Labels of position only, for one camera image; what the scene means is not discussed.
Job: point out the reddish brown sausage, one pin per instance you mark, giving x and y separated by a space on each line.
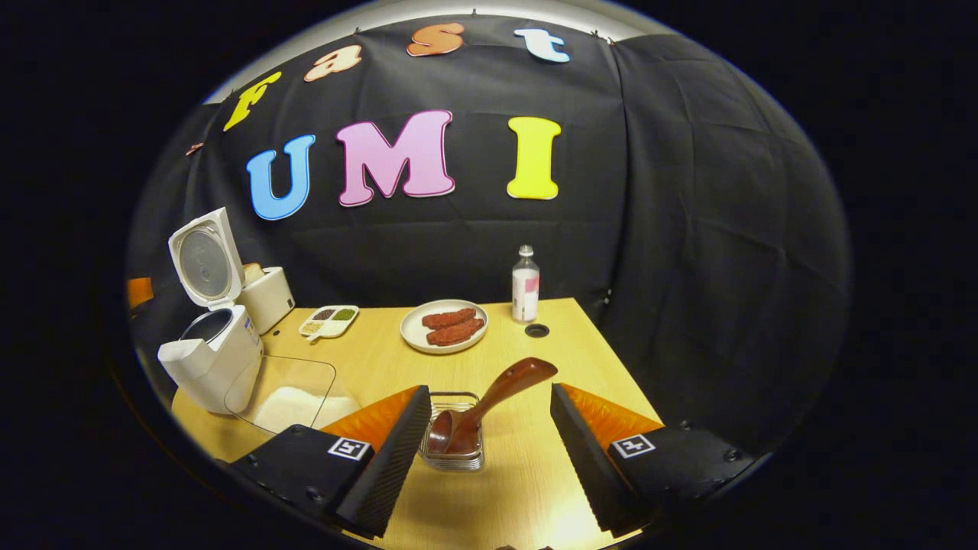
449 318
457 333

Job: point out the clear bottle pink label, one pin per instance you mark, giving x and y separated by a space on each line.
525 294

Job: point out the clear rice container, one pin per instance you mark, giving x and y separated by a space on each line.
290 382

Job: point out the brown wooden spoon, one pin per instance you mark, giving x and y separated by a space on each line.
497 393

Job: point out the white rice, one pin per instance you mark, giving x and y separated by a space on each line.
298 409

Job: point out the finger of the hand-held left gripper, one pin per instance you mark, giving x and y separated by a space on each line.
139 292

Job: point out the white rice cooker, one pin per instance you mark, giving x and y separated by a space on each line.
221 359

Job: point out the toasted bread slice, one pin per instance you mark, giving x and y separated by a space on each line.
252 273

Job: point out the white toaster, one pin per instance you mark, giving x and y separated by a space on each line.
271 302

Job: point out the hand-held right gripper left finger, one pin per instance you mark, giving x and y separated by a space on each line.
393 458

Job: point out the white plate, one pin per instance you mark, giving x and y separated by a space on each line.
412 332

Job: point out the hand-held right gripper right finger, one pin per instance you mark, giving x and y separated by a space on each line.
588 466

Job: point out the white divided grain tray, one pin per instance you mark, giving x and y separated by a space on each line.
328 321

